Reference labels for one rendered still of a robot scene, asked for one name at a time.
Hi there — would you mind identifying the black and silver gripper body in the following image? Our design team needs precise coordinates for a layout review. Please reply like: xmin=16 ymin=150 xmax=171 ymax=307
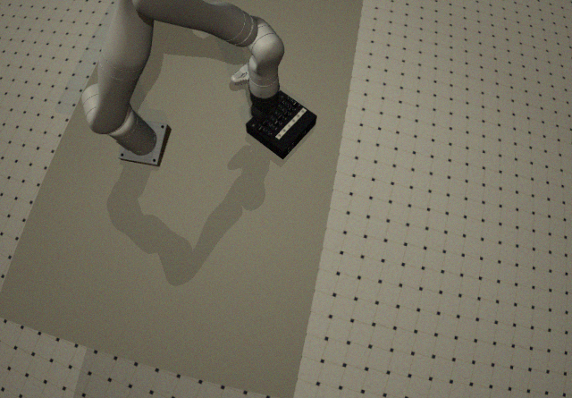
xmin=231 ymin=61 xmax=280 ymax=122

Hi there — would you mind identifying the black lighting desk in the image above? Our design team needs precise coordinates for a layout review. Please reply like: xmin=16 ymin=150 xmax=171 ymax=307
xmin=246 ymin=90 xmax=316 ymax=159

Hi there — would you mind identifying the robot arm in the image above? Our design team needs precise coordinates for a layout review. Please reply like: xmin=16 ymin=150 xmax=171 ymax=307
xmin=81 ymin=0 xmax=284 ymax=156

